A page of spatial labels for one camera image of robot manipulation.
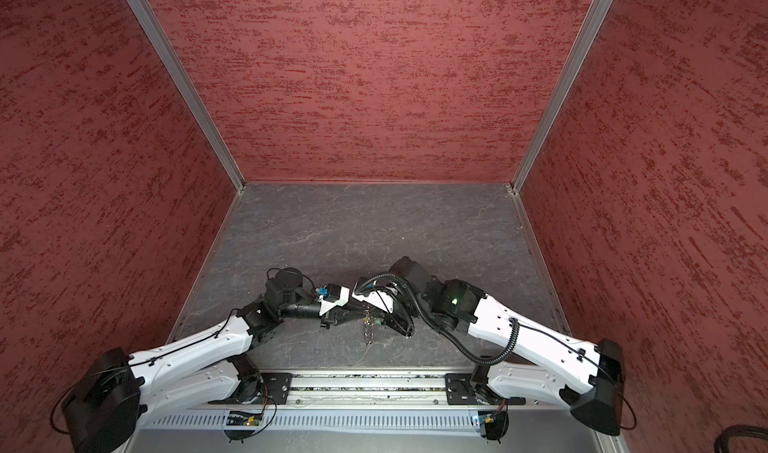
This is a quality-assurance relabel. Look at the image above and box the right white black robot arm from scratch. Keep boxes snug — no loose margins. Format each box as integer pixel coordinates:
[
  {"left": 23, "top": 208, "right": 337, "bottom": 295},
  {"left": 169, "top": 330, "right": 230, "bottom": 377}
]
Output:
[{"left": 351, "top": 257, "right": 630, "bottom": 436}]

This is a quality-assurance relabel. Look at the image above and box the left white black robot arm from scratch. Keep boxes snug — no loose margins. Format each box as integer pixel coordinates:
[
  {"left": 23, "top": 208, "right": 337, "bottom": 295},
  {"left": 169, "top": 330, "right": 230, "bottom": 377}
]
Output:
[{"left": 60, "top": 268, "right": 392, "bottom": 452}]

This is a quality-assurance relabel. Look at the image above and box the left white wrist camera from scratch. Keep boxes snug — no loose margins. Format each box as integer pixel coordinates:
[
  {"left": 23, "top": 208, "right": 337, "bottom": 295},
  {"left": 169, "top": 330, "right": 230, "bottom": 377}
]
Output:
[{"left": 315, "top": 284, "right": 350, "bottom": 317}]

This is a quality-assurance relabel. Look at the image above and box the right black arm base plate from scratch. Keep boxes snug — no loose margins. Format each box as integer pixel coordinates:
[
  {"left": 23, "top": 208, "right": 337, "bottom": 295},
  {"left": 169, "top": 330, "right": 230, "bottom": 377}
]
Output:
[{"left": 444, "top": 373, "right": 527, "bottom": 407}]

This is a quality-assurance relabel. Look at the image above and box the aluminium front rail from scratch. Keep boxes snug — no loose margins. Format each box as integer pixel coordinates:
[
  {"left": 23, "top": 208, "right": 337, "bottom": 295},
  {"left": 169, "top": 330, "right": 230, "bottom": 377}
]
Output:
[{"left": 122, "top": 367, "right": 610, "bottom": 409}]

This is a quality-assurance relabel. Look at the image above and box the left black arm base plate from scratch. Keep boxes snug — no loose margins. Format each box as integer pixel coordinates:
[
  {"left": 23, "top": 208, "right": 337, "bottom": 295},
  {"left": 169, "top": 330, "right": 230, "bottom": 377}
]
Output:
[{"left": 211, "top": 372, "right": 294, "bottom": 406}]

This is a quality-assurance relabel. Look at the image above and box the white slotted cable duct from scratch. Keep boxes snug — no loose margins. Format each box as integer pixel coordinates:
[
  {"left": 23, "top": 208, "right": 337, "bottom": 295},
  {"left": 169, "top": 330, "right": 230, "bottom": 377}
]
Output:
[{"left": 145, "top": 408, "right": 483, "bottom": 436}]

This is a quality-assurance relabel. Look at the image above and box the black corrugated hose loop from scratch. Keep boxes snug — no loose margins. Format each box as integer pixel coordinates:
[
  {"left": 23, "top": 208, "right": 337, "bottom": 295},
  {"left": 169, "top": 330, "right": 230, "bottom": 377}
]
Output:
[{"left": 713, "top": 424, "right": 768, "bottom": 453}]

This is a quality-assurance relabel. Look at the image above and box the right aluminium corner post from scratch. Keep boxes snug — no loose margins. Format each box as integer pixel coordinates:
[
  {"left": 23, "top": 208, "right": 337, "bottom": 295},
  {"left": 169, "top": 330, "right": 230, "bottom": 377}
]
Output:
[{"left": 510, "top": 0, "right": 614, "bottom": 195}]

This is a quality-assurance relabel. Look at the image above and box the aluminium corner post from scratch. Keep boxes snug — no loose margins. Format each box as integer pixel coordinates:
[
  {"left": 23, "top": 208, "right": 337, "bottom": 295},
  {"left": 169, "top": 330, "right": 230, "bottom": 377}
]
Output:
[
  {"left": 126, "top": 0, "right": 247, "bottom": 195},
  {"left": 510, "top": 0, "right": 614, "bottom": 195}
]

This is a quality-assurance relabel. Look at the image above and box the left aluminium corner post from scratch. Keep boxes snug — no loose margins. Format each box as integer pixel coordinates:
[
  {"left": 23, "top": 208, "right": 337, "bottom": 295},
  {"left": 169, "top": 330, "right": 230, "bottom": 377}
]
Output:
[{"left": 126, "top": 0, "right": 247, "bottom": 195}]

